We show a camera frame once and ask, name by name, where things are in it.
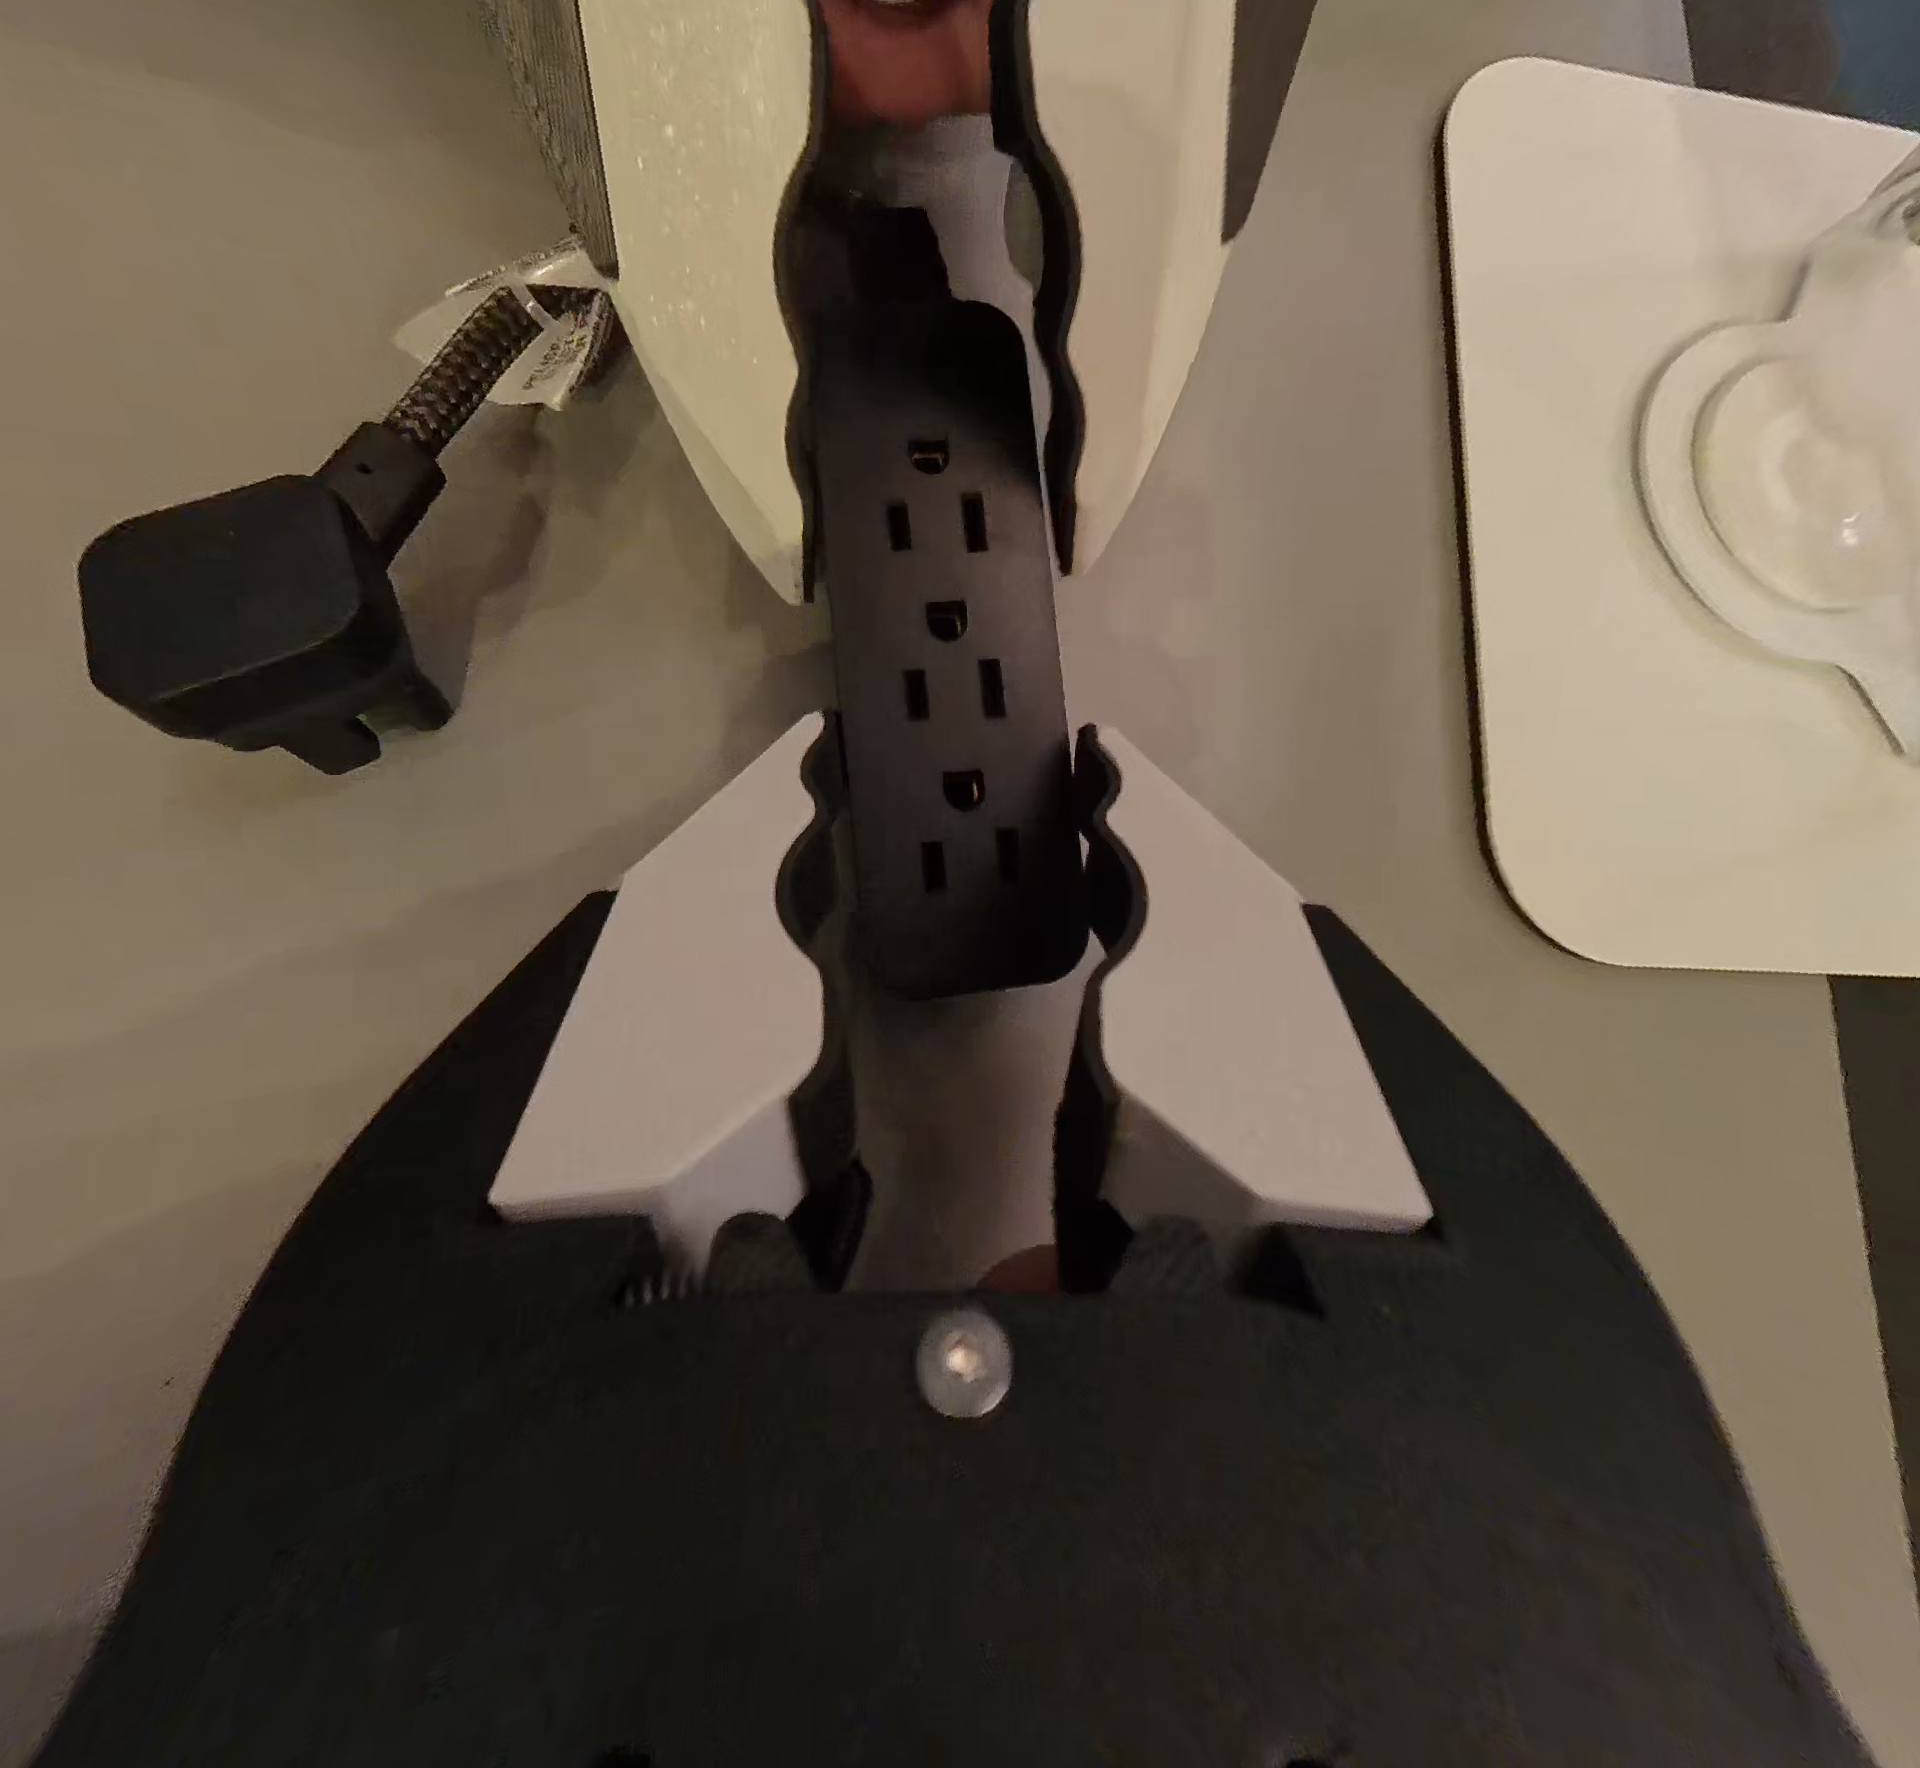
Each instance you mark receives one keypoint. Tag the black power strip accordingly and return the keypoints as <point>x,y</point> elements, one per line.
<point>960,598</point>

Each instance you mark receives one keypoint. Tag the clear acrylic stand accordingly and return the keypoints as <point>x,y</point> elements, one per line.
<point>1785,492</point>

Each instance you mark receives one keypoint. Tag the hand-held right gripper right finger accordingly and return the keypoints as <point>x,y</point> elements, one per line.
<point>1244,1048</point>

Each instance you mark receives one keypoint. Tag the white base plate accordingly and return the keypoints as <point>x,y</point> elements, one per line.
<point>1559,446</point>

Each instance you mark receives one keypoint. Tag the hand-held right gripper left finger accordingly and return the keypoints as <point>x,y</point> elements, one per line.
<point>662,1018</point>

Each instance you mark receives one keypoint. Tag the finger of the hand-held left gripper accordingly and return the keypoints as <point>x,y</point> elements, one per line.
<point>676,147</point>
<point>1140,147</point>

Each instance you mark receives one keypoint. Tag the black flat angled plug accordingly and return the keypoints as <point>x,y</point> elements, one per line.
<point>239,598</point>

